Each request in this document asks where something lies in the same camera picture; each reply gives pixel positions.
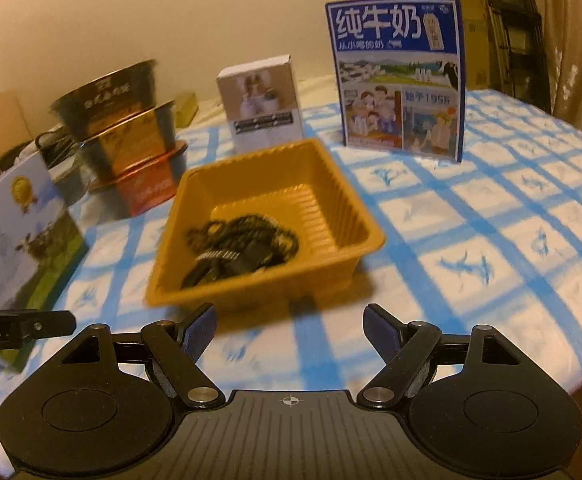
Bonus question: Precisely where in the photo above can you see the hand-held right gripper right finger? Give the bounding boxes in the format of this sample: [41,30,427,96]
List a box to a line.
[358,303,537,409]

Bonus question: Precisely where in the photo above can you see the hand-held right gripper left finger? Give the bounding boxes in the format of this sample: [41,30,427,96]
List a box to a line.
[41,303,224,408]

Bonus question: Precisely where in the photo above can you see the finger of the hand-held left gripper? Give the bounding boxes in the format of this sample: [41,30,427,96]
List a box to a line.
[0,311,76,338]

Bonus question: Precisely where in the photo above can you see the black hair clip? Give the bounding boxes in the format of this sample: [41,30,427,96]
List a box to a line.
[181,255,272,290]

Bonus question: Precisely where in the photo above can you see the pile of beaded jewelry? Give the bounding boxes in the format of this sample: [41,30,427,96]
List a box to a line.
[180,214,303,291]

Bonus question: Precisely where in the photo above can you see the golden plastic tray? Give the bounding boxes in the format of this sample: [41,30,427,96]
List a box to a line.
[145,139,387,315]

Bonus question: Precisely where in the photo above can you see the white milk box with cows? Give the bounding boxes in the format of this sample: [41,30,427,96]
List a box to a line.
[0,161,89,375]

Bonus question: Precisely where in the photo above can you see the blue checked tablecloth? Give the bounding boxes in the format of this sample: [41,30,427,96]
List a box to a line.
[0,87,582,411]

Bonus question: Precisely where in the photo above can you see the red food bowl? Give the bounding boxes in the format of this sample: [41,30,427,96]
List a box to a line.
[90,141,189,218]

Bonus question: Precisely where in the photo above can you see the dark bag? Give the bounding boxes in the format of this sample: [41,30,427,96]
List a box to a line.
[0,127,84,201]

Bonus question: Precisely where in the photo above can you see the gold food bowl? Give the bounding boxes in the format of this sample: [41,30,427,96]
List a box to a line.
[78,100,178,181]

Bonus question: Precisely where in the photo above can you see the cardboard sheet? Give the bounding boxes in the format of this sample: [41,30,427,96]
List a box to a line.
[0,90,30,153]

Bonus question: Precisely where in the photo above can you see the black food bowl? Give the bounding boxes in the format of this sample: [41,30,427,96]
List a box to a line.
[50,59,159,138]

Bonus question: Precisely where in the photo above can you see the small white box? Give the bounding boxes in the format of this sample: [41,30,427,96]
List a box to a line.
[216,55,306,155]

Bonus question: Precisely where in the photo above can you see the blue milk carton box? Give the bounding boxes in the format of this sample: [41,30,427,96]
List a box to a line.
[325,0,464,163]

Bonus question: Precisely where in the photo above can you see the stacked cardboard boxes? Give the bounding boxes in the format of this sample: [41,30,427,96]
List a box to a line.
[348,0,496,95]

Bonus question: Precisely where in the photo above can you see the beige curtain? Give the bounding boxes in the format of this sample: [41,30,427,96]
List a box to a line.
[521,0,582,151]

